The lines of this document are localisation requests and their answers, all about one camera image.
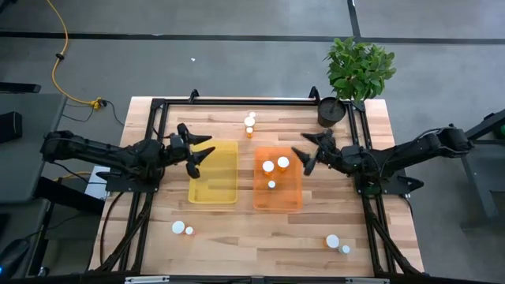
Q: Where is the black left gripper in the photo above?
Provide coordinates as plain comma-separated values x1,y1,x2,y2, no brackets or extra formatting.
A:
164,123,216,180

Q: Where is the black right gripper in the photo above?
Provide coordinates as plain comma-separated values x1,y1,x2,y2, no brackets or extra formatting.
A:
291,129,352,177

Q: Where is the translucent yellow plastic bin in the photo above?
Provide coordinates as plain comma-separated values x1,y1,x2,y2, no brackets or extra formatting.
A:
187,140,240,205

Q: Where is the translucent orange plastic bin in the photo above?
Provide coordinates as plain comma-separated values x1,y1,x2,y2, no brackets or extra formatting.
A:
252,146,304,211

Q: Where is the potted green tree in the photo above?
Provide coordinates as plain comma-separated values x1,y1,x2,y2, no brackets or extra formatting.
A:
317,36,398,129

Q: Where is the white sheet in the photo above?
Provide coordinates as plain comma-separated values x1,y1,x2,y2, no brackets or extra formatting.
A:
84,165,112,201

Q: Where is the dark metal stand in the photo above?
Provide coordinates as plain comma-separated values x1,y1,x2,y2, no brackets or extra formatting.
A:
459,108,505,232

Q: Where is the grey side table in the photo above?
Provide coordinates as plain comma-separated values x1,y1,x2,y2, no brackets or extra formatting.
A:
0,92,69,204

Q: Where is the black box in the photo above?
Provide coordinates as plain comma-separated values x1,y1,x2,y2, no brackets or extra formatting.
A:
0,110,24,144

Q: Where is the black aluminium table frame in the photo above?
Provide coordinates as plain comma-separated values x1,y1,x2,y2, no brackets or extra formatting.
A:
88,85,426,282

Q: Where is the thin black floor cable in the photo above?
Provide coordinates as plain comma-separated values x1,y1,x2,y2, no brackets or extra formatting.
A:
62,99,125,128

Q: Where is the yellow extension cable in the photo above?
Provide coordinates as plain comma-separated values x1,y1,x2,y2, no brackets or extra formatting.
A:
46,0,104,110

